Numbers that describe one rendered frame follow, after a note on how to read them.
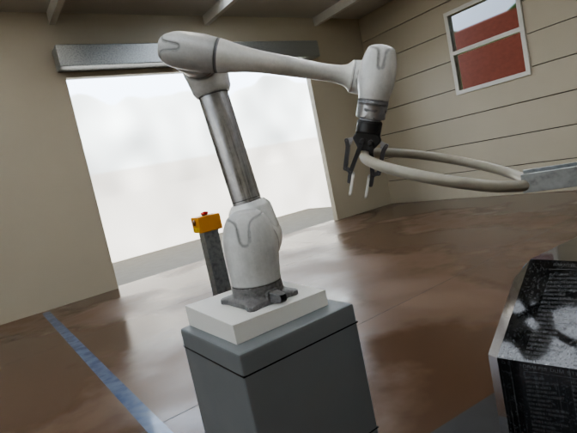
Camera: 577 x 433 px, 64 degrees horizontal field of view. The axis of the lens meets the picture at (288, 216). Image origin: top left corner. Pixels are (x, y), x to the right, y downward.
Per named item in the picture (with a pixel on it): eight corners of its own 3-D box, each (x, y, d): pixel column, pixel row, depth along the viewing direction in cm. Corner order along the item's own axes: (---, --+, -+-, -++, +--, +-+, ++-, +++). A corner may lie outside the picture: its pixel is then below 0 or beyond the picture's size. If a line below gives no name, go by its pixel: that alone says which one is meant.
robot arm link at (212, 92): (239, 273, 152) (249, 259, 174) (286, 260, 151) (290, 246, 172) (164, 42, 144) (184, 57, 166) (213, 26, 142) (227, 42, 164)
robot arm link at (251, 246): (225, 292, 134) (211, 218, 132) (236, 276, 152) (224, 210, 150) (280, 284, 133) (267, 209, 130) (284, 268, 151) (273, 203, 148)
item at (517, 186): (535, 179, 147) (537, 169, 146) (527, 204, 105) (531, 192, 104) (387, 151, 168) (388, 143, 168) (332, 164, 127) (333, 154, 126)
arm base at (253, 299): (258, 315, 126) (255, 295, 126) (219, 303, 144) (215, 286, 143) (308, 295, 137) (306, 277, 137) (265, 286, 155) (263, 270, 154)
